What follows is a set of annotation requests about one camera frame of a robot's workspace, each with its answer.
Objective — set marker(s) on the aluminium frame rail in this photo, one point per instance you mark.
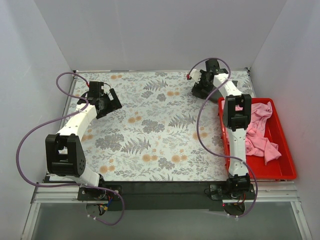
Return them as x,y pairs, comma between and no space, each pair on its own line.
47,195

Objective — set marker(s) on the red plastic bin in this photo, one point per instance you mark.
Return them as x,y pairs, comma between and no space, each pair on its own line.
282,168

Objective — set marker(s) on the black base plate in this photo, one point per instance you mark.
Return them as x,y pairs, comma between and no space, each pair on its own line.
172,195

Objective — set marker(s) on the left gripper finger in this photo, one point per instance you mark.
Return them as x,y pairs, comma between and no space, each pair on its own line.
112,95
104,107

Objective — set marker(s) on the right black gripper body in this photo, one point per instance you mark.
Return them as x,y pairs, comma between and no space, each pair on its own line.
203,87

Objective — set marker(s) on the floral table mat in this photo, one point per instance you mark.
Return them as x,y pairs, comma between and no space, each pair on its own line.
161,133

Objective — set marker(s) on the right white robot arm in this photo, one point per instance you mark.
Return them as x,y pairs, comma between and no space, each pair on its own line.
236,118

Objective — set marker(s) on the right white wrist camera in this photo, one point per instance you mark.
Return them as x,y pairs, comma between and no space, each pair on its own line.
194,75

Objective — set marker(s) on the pink t shirt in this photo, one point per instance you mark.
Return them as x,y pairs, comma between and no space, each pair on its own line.
256,143

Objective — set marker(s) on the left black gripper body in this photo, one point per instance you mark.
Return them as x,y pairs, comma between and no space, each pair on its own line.
110,103

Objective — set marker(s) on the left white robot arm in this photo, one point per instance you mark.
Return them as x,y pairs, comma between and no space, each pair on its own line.
65,156

